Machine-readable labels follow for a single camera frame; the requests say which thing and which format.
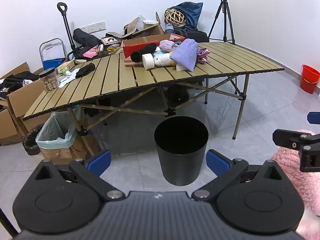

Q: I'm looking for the open cardboard box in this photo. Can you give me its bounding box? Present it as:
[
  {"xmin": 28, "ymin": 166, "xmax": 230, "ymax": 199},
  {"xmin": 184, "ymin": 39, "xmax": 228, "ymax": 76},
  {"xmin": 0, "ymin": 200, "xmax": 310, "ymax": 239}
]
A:
[{"xmin": 0, "ymin": 62, "xmax": 45, "ymax": 98}]

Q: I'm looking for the red cardboard box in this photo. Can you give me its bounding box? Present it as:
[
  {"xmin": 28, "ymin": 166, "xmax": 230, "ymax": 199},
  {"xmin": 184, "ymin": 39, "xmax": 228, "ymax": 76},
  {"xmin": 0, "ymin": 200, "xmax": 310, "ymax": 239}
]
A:
[{"xmin": 122, "ymin": 34, "xmax": 185, "ymax": 59}]

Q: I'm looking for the white paper leaflet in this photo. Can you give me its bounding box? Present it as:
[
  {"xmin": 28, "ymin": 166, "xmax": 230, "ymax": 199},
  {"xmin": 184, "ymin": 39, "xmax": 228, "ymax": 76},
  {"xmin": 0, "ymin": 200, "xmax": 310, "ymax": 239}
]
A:
[{"xmin": 58, "ymin": 68, "xmax": 81, "ymax": 88}]

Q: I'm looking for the torn cardboard box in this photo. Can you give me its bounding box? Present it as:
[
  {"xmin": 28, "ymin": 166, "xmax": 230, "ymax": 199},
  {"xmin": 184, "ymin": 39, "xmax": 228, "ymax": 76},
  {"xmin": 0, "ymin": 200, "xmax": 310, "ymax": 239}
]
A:
[{"xmin": 131, "ymin": 12, "xmax": 165, "ymax": 39}]

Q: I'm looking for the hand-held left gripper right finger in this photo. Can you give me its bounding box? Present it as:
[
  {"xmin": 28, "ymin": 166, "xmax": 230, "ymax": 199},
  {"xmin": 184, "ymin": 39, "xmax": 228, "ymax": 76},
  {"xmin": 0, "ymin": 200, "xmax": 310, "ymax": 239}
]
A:
[{"xmin": 191, "ymin": 149, "xmax": 285, "ymax": 201}]

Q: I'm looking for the purple knit cloth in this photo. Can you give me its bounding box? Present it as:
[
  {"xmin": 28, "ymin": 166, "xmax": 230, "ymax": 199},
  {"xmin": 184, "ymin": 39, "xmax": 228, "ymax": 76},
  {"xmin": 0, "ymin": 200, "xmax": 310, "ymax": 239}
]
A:
[{"xmin": 170, "ymin": 39, "xmax": 198, "ymax": 72}]

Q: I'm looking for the brown cardboard box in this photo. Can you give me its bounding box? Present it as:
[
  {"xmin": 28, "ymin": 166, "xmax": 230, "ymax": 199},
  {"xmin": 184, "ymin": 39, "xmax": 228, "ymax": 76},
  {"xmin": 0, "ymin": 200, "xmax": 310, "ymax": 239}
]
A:
[{"xmin": 0, "ymin": 106, "xmax": 25, "ymax": 146}]

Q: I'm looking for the black clothes pile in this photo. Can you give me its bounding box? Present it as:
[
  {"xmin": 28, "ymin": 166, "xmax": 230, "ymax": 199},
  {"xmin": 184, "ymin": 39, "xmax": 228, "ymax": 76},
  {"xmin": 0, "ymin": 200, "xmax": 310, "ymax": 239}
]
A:
[{"xmin": 0, "ymin": 71, "xmax": 40, "ymax": 92}]

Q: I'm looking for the black rolled fabric bag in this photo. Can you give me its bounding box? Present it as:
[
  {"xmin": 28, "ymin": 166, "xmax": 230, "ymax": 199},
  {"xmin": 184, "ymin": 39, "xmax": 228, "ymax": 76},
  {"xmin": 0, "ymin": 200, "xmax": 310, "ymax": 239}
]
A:
[{"xmin": 73, "ymin": 28, "xmax": 102, "ymax": 47}]

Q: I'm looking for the low cardboard box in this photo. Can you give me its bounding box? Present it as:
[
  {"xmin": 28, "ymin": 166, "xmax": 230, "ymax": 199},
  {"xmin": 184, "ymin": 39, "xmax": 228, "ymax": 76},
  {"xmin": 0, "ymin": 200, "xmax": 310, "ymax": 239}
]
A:
[{"xmin": 40, "ymin": 134, "xmax": 102, "ymax": 159}]

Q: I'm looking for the pink packet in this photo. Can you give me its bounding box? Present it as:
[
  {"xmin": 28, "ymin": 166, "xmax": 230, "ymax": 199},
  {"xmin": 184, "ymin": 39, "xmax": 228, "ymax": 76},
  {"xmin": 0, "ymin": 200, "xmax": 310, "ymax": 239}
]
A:
[{"xmin": 82, "ymin": 47, "xmax": 99, "ymax": 58}]

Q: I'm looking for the pink fluffy rug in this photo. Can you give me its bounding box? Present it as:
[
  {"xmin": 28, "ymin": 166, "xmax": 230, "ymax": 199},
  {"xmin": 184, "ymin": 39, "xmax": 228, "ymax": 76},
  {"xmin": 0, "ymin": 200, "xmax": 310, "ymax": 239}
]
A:
[{"xmin": 271, "ymin": 129, "xmax": 320, "ymax": 215}]

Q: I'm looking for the black round waste bin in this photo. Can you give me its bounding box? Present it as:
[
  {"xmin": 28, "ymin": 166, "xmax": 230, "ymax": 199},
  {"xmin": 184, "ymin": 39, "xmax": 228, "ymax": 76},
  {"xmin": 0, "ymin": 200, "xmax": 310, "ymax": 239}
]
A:
[{"xmin": 154, "ymin": 116, "xmax": 209, "ymax": 186}]

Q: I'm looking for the black wagon handle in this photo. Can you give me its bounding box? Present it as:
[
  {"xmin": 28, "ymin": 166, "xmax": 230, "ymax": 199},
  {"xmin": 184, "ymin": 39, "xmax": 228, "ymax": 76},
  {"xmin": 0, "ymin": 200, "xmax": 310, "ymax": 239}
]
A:
[{"xmin": 57, "ymin": 2, "xmax": 77, "ymax": 53}]

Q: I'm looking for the wicker ball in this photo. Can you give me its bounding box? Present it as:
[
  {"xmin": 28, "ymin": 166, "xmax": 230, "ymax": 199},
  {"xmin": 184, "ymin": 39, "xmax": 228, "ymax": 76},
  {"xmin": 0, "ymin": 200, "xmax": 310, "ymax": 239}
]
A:
[{"xmin": 165, "ymin": 9, "xmax": 187, "ymax": 27}]

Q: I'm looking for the white and yellow plush sheep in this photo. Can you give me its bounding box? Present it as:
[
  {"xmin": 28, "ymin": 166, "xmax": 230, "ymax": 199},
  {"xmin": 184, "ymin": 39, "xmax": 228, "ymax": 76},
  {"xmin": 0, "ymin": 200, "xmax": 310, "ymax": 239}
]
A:
[{"xmin": 153, "ymin": 54, "xmax": 175, "ymax": 67}]

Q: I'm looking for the white wall socket strip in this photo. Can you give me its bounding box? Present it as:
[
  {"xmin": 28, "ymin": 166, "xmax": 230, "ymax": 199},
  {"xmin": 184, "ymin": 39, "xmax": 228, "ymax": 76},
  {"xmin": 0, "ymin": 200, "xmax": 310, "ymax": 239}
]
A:
[{"xmin": 80, "ymin": 21, "xmax": 106, "ymax": 33}]

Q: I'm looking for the beige felt slipper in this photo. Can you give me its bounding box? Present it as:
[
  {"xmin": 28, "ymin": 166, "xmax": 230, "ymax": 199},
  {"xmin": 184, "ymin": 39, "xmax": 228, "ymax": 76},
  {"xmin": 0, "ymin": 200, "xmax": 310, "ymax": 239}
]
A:
[{"xmin": 124, "ymin": 17, "xmax": 146, "ymax": 37}]

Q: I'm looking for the light purple plush toy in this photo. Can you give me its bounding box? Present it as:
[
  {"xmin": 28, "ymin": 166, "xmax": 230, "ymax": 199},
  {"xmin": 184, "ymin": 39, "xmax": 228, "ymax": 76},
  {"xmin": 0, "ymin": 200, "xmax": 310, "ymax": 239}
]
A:
[{"xmin": 159, "ymin": 39, "xmax": 180, "ymax": 53}]

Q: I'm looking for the black wagon wheel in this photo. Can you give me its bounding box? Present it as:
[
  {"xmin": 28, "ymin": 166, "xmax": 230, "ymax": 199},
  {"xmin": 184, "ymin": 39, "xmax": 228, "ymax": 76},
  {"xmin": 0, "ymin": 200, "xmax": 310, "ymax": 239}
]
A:
[{"xmin": 167, "ymin": 85, "xmax": 190, "ymax": 108}]

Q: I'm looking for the tan slatted folding table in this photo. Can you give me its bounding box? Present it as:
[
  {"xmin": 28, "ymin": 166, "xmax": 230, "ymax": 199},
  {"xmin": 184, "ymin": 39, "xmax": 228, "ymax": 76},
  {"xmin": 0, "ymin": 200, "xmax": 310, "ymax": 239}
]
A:
[{"xmin": 22, "ymin": 42, "xmax": 285, "ymax": 140}]

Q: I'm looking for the blue plastic box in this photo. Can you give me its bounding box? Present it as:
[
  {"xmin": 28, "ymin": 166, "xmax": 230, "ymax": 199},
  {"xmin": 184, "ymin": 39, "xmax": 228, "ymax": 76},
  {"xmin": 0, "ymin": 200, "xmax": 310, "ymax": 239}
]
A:
[{"xmin": 43, "ymin": 58, "xmax": 66, "ymax": 70}]

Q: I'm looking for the beige folding wagon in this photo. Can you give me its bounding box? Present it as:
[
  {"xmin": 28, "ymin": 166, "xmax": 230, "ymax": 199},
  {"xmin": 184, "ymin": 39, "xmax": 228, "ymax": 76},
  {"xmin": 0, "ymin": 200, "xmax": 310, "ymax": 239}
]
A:
[{"xmin": 65, "ymin": 45, "xmax": 123, "ymax": 64}]

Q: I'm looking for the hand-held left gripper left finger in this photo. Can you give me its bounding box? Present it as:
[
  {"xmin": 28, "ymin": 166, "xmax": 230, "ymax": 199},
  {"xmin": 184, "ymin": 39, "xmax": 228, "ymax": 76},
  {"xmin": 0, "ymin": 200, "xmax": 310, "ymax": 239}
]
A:
[{"xmin": 32, "ymin": 149, "xmax": 126, "ymax": 201}]

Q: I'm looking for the pink satin scrunchie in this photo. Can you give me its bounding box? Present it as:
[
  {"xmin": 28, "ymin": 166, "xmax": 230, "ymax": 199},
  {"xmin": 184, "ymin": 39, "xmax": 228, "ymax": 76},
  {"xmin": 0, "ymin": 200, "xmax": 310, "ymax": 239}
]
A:
[{"xmin": 196, "ymin": 48, "xmax": 211, "ymax": 65}]

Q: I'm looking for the short black sock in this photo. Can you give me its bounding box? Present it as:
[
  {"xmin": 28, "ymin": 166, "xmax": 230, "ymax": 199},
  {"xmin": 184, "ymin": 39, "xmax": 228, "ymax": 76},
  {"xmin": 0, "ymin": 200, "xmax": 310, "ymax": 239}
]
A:
[{"xmin": 75, "ymin": 63, "xmax": 96, "ymax": 78}]

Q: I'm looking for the yellow carton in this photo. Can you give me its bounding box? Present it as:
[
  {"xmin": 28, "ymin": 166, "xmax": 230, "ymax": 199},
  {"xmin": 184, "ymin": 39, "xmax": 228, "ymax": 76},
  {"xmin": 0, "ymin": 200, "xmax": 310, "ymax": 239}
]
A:
[{"xmin": 57, "ymin": 60, "xmax": 75, "ymax": 73}]

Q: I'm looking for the large cardboard box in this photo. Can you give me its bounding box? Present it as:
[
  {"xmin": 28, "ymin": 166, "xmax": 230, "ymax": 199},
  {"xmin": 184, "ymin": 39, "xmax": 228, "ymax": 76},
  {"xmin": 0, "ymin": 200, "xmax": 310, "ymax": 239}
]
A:
[{"xmin": 7, "ymin": 79, "xmax": 54, "ymax": 140}]

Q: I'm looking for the long black sock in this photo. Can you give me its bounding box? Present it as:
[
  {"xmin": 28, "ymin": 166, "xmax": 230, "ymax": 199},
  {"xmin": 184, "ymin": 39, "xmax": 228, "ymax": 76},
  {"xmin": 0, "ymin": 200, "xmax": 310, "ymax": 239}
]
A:
[{"xmin": 130, "ymin": 43, "xmax": 157, "ymax": 63}]

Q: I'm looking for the black tripod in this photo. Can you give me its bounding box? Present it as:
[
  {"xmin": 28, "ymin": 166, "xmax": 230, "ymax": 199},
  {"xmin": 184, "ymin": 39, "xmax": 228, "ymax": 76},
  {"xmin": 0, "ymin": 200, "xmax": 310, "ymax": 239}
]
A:
[{"xmin": 208, "ymin": 0, "xmax": 236, "ymax": 45}]

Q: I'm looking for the dark blue cushion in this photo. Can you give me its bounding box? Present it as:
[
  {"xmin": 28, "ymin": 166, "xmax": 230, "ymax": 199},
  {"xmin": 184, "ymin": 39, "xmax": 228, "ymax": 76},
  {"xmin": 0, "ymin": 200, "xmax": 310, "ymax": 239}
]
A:
[{"xmin": 171, "ymin": 2, "xmax": 203, "ymax": 30}]

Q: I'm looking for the red bucket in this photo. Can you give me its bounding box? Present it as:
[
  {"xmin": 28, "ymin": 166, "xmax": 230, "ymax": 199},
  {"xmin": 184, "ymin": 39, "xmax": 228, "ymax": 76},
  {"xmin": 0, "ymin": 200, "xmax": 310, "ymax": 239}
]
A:
[{"xmin": 300, "ymin": 64, "xmax": 320, "ymax": 94}]

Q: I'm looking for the dark mesh bin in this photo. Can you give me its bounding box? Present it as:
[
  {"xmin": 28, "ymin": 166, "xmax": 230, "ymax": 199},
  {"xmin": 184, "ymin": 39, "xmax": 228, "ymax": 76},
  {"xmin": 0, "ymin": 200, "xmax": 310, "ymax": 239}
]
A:
[{"xmin": 22, "ymin": 124, "xmax": 44, "ymax": 155}]

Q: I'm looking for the white foam roll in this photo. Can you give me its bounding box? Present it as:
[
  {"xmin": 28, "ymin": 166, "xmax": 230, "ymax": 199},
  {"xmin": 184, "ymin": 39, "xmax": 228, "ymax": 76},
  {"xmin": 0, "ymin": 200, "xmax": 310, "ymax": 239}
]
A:
[{"xmin": 142, "ymin": 53, "xmax": 156, "ymax": 70}]

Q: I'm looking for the clear jar with black lid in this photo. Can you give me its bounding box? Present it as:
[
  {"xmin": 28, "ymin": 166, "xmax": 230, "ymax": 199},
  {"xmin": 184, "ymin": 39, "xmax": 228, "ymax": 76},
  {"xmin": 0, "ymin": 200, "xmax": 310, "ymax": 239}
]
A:
[{"xmin": 39, "ymin": 67, "xmax": 60, "ymax": 93}]

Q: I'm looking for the pink sponge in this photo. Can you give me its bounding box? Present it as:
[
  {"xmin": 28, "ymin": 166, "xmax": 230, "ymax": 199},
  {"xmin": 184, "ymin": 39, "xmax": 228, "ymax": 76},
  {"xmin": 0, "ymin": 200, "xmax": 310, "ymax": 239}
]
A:
[{"xmin": 124, "ymin": 59, "xmax": 145, "ymax": 67}]

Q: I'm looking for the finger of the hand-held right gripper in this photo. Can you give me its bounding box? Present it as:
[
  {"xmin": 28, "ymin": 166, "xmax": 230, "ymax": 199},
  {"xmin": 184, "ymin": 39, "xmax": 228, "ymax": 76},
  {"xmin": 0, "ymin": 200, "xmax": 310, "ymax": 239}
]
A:
[
  {"xmin": 307, "ymin": 112, "xmax": 320, "ymax": 125},
  {"xmin": 272, "ymin": 129, "xmax": 320, "ymax": 173}
]

